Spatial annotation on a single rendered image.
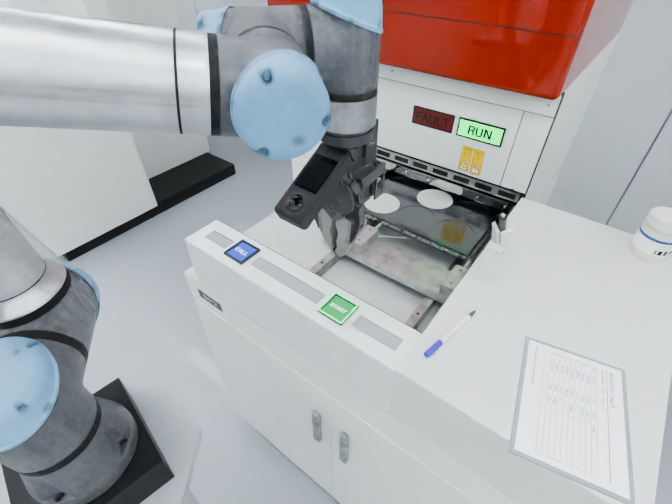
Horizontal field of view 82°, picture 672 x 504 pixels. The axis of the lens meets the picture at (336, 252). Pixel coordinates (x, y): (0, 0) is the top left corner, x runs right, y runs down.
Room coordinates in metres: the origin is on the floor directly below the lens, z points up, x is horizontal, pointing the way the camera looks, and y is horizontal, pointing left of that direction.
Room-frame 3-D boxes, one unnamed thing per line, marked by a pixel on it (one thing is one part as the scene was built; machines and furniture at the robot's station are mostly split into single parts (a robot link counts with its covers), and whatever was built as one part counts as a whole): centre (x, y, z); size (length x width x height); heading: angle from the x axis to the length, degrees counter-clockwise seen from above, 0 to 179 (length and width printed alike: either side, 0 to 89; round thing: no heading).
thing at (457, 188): (0.97, -0.29, 0.89); 0.44 x 0.02 x 0.10; 53
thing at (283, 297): (0.54, 0.10, 0.89); 0.55 x 0.09 x 0.14; 53
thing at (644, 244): (0.62, -0.67, 1.01); 0.07 x 0.07 x 0.10
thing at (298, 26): (0.43, 0.08, 1.40); 0.11 x 0.11 x 0.08; 15
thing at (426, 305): (0.65, -0.26, 0.84); 0.50 x 0.02 x 0.03; 143
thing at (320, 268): (0.82, -0.05, 0.84); 0.50 x 0.02 x 0.03; 143
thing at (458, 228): (0.93, -0.28, 0.90); 0.34 x 0.34 x 0.01; 53
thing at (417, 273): (0.71, -0.13, 0.87); 0.36 x 0.08 x 0.03; 53
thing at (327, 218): (0.49, 0.00, 1.14); 0.06 x 0.03 x 0.09; 143
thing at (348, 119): (0.48, -0.01, 1.33); 0.08 x 0.08 x 0.05
